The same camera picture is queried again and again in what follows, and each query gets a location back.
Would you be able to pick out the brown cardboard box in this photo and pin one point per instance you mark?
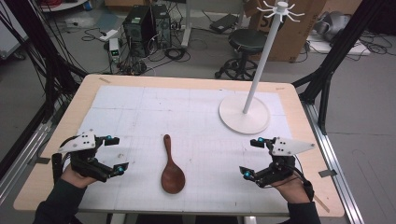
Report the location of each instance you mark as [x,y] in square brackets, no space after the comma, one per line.
[295,34]

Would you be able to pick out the black round stool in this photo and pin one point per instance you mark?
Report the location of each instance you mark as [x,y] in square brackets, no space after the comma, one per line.
[247,40]

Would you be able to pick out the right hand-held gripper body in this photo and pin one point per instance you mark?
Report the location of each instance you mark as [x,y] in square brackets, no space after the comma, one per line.
[289,146]

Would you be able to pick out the person's left hand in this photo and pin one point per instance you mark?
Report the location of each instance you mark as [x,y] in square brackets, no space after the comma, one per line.
[76,180]

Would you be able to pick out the black metal stand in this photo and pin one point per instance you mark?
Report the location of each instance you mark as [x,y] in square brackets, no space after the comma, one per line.
[339,49]
[40,46]

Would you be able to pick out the white desk leg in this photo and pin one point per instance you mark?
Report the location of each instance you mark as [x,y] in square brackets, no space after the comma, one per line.
[186,25]

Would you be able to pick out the aluminium rail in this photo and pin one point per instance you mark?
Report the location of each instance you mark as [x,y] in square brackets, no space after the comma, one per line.
[339,174]
[21,155]

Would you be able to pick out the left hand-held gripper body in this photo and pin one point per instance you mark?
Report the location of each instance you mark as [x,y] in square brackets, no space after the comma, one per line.
[81,142]

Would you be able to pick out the grey round appliance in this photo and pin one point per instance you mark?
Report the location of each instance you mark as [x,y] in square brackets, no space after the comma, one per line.
[333,25]

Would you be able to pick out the brown wooden spoon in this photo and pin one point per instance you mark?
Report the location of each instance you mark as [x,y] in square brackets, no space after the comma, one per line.
[172,179]

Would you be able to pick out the white flat board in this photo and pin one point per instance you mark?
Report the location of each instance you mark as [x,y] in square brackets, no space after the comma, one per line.
[342,48]

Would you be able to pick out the flat black case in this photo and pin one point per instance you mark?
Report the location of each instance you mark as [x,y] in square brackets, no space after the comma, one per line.
[223,23]

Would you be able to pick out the white power strip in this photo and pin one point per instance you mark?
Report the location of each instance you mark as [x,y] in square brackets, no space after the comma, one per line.
[109,34]

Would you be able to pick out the white round table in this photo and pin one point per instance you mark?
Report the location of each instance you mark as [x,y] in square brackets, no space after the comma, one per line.
[62,4]

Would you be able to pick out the narrow black computer tower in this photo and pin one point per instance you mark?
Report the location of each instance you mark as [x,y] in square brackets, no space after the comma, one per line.
[162,25]

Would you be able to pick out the tan tape piece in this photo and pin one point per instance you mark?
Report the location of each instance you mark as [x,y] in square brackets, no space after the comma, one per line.
[280,88]
[104,80]

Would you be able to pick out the white grid paper mat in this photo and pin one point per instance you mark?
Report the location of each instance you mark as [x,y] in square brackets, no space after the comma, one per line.
[186,109]

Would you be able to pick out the white hook rack stand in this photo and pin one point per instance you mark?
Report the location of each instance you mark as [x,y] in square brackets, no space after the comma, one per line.
[246,118]

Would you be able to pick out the white device with green display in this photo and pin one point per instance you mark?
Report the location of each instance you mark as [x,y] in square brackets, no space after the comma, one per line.
[114,49]

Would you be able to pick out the long tan tape strip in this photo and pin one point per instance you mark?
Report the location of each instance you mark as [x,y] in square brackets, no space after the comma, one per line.
[321,203]

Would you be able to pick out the person's right hand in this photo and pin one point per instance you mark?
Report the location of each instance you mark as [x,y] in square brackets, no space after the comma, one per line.
[292,191]

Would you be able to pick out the grey tape piece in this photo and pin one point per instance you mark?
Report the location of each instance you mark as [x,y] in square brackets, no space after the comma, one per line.
[42,160]
[327,173]

